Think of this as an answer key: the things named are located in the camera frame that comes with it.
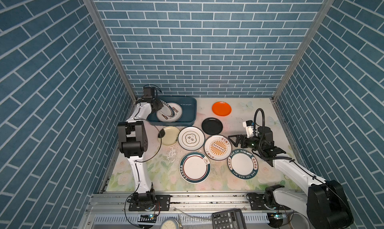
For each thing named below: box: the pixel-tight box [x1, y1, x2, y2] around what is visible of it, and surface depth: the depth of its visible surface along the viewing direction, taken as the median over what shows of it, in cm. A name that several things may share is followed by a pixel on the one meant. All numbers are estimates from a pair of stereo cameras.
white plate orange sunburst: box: [203, 134, 233, 161], surface depth 95 cm
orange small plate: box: [212, 101, 232, 117], surface depth 118 cm
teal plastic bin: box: [147, 96, 198, 127], surface depth 110 cm
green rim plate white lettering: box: [227, 149, 259, 180], surface depth 88 cm
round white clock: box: [159, 218, 180, 229], surface depth 66 cm
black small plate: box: [201, 117, 223, 136], surface depth 104 cm
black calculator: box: [211, 208, 247, 229], surface depth 69 cm
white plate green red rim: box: [156, 99, 183, 123], surface depth 114 cm
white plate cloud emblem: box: [178, 126, 206, 151], surface depth 98 cm
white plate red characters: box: [158, 99, 183, 123], surface depth 114 cm
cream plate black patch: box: [158, 126, 180, 146], surface depth 101 cm
